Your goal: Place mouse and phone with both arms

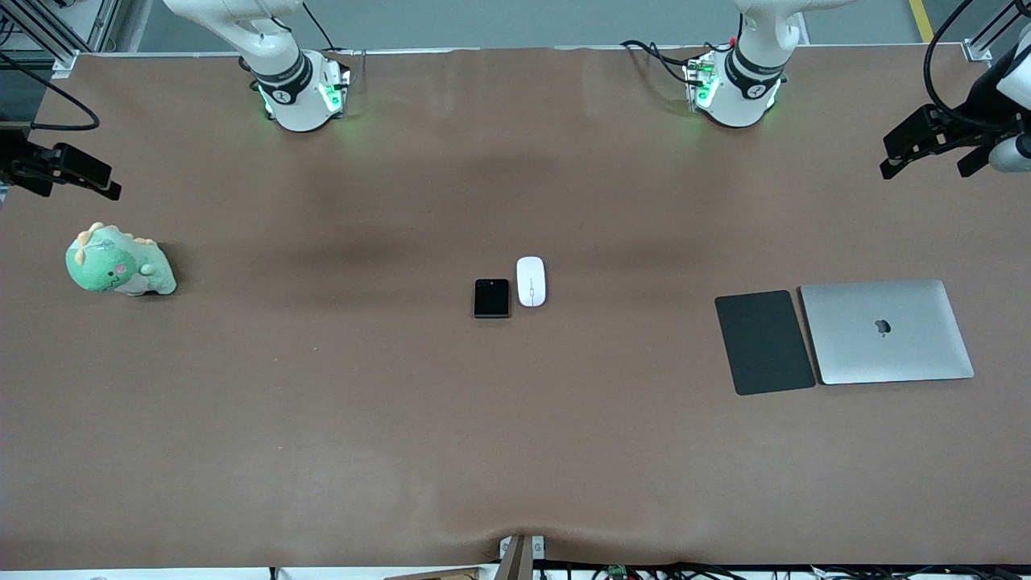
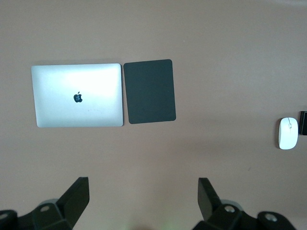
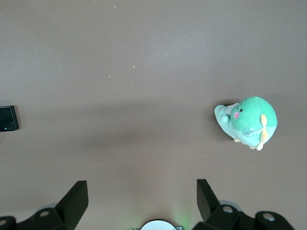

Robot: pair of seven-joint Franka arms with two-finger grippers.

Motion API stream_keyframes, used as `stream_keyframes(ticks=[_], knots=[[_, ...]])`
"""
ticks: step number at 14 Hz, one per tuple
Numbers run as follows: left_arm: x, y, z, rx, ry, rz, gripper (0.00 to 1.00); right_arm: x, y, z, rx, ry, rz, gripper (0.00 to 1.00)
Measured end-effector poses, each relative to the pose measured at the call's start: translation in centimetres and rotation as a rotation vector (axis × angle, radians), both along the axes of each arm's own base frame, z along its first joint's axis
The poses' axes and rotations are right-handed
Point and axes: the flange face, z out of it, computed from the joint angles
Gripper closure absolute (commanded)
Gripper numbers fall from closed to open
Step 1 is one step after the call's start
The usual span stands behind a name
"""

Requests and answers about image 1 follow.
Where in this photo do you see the white computer mouse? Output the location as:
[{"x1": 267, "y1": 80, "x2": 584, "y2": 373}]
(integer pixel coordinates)
[{"x1": 516, "y1": 256, "x2": 547, "y2": 308}]

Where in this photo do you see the black phone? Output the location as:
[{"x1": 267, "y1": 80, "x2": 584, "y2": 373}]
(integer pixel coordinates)
[{"x1": 474, "y1": 279, "x2": 511, "y2": 319}]

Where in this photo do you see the black mouse pad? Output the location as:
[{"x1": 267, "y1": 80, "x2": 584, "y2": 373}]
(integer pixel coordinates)
[{"x1": 714, "y1": 290, "x2": 817, "y2": 396}]

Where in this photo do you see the green dinosaur plush toy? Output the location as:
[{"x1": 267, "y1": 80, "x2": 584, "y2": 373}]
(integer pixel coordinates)
[{"x1": 65, "y1": 222, "x2": 177, "y2": 297}]

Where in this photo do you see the silver closed laptop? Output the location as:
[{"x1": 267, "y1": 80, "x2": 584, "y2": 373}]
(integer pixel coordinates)
[{"x1": 800, "y1": 280, "x2": 975, "y2": 386}]

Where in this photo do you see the brown table cover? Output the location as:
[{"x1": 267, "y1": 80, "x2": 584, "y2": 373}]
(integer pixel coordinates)
[{"x1": 0, "y1": 44, "x2": 1031, "y2": 570}]

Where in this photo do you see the aluminium frame profile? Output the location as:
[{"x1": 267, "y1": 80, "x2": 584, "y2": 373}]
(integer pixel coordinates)
[
  {"x1": 0, "y1": 0, "x2": 122, "y2": 78},
  {"x1": 963, "y1": 0, "x2": 1031, "y2": 64}
]

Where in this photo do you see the black left base cable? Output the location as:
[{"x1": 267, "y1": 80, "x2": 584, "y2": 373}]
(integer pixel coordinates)
[{"x1": 620, "y1": 39, "x2": 695, "y2": 86}]

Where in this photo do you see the black base cable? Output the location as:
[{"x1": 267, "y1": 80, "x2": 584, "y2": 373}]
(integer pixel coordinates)
[
  {"x1": 302, "y1": 0, "x2": 355, "y2": 81},
  {"x1": 620, "y1": 39, "x2": 695, "y2": 86}
]

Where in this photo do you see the black right base cable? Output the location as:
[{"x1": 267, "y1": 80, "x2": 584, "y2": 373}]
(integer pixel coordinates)
[{"x1": 302, "y1": 0, "x2": 355, "y2": 81}]

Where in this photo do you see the grey table edge bracket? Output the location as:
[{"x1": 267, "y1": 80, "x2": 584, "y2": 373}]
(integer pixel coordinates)
[{"x1": 499, "y1": 534, "x2": 546, "y2": 580}]

